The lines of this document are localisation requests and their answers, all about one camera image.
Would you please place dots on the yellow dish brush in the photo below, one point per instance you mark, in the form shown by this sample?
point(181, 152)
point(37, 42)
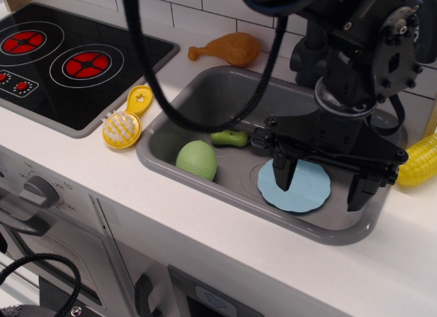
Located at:
point(122, 129)

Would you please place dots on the grey oven knob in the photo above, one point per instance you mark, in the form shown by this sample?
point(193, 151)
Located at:
point(38, 192)

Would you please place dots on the yellow toy corn cob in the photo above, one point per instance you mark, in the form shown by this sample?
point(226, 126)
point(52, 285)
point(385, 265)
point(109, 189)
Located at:
point(421, 164)

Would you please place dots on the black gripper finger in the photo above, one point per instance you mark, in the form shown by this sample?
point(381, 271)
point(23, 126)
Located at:
point(284, 167)
point(361, 190)

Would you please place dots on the green textured toy lemon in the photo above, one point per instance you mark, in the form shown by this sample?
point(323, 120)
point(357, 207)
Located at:
point(198, 158)

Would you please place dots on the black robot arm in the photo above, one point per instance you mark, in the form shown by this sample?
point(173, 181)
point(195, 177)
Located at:
point(375, 50)

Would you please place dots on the black toy stove top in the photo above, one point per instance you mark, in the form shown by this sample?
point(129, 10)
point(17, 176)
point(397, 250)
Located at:
point(65, 71)

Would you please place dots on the orange toy chicken drumstick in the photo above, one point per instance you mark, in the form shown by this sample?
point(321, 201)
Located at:
point(237, 49)

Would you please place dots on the green handled grey spatula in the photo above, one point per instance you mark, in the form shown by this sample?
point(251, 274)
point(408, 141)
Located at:
point(239, 139)

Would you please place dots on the grey oven door handle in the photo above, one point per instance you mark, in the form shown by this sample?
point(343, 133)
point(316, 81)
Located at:
point(36, 224)

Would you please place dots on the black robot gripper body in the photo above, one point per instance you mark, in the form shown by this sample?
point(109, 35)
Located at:
point(351, 145)

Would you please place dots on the black sink faucet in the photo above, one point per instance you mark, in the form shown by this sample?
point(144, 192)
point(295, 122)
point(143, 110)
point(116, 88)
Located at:
point(308, 58)

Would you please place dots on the light blue scalloped plate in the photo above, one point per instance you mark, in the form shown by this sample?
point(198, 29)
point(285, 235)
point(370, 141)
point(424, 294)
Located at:
point(309, 189)

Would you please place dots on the grey toy sink basin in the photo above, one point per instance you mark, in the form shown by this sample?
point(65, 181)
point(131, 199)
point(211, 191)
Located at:
point(213, 96)

